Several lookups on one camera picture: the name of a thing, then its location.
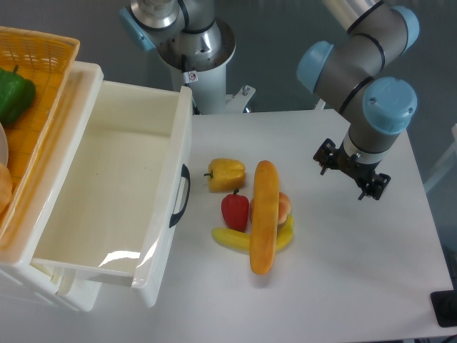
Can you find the red bell pepper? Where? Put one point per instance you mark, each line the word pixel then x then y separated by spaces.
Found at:
pixel 235 211

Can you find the black device at table edge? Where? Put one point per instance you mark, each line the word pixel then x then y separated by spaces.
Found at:
pixel 444 306

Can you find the yellow banana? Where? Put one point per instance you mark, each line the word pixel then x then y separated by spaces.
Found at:
pixel 240 241

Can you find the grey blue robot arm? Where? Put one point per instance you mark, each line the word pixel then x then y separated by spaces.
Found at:
pixel 345 77

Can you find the peach fruit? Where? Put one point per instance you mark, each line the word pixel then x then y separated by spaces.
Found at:
pixel 284 208

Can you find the white drawer cabinet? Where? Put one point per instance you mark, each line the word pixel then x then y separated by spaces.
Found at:
pixel 52 284

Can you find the black drawer handle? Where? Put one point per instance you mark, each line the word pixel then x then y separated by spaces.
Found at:
pixel 182 196

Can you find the white open drawer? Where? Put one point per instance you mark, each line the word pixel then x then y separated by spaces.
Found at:
pixel 111 219

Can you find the white plate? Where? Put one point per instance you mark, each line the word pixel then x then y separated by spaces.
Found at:
pixel 4 148

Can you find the green bell pepper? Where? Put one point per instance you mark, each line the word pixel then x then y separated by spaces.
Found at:
pixel 17 95

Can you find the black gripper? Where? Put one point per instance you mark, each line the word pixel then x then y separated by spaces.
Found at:
pixel 371 184

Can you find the yellow bell pepper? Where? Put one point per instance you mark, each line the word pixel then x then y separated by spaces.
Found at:
pixel 225 174

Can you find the long baguette bread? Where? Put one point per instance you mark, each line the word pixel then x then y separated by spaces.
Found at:
pixel 265 218

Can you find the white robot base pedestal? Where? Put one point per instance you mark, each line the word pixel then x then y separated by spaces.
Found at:
pixel 199 61

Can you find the orange woven basket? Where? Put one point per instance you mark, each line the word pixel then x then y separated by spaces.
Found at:
pixel 45 59

